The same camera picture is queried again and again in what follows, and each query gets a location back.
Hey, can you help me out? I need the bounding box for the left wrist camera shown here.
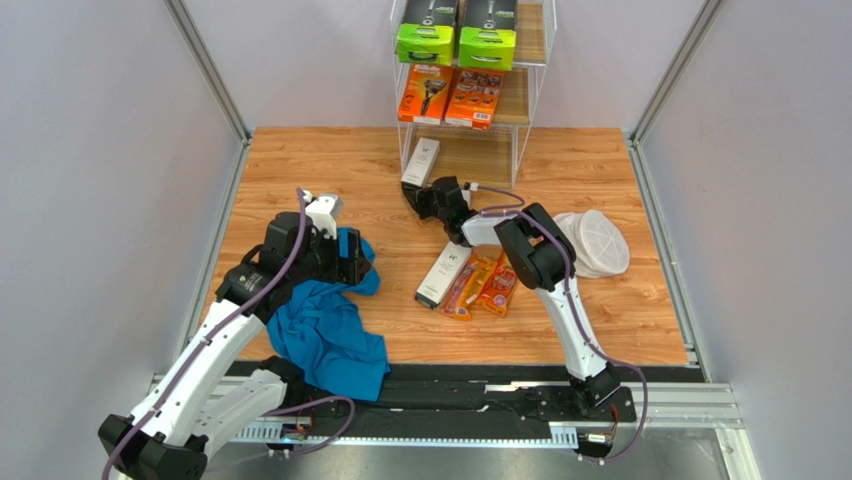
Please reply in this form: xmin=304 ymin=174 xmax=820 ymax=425
xmin=302 ymin=190 xmax=344 ymax=240

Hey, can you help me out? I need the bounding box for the white tall box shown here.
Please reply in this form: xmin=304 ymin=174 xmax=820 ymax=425
xmin=401 ymin=138 xmax=441 ymax=187
xmin=414 ymin=242 xmax=473 ymax=310

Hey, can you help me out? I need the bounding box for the orange razor box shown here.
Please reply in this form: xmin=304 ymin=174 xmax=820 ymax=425
xmin=397 ymin=64 xmax=454 ymax=126
xmin=444 ymin=68 xmax=505 ymax=131

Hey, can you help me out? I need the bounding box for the black green razor box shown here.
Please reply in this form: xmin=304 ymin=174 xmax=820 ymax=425
xmin=457 ymin=0 xmax=518 ymax=71
xmin=396 ymin=0 xmax=459 ymax=66

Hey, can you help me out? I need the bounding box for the orange disposable razor pack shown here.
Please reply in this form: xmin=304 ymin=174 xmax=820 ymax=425
xmin=475 ymin=252 xmax=518 ymax=317

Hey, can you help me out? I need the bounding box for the blue cloth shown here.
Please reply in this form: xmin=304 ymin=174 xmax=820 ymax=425
xmin=256 ymin=228 xmax=390 ymax=402

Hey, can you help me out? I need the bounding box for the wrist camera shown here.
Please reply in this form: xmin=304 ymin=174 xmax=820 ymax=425
xmin=462 ymin=182 xmax=479 ymax=209
xmin=302 ymin=190 xmax=344 ymax=240

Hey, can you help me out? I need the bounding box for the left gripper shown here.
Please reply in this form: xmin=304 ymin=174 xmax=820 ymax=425
xmin=289 ymin=225 xmax=372 ymax=286

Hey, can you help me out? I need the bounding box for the orange razor box front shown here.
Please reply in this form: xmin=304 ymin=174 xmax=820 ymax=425
xmin=397 ymin=64 xmax=454 ymax=126

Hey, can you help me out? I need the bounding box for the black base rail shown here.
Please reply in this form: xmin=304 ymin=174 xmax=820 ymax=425
xmin=232 ymin=359 xmax=637 ymax=449

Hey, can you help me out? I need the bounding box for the white wire shelf rack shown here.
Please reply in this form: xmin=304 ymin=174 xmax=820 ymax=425
xmin=390 ymin=1 xmax=558 ymax=188

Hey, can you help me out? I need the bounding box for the orange razor box back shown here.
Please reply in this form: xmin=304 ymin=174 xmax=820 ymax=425
xmin=444 ymin=68 xmax=505 ymax=131

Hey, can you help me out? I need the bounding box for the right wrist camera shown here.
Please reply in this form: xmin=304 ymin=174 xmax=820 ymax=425
xmin=462 ymin=182 xmax=479 ymax=209

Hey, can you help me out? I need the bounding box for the orange toothbrush pack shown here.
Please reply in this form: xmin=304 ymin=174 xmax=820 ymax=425
xmin=439 ymin=254 xmax=496 ymax=321

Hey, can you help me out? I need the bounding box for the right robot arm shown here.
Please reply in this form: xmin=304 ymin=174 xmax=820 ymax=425
xmin=401 ymin=176 xmax=621 ymax=417

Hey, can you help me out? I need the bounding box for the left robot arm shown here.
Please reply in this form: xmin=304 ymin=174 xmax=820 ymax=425
xmin=98 ymin=212 xmax=389 ymax=479

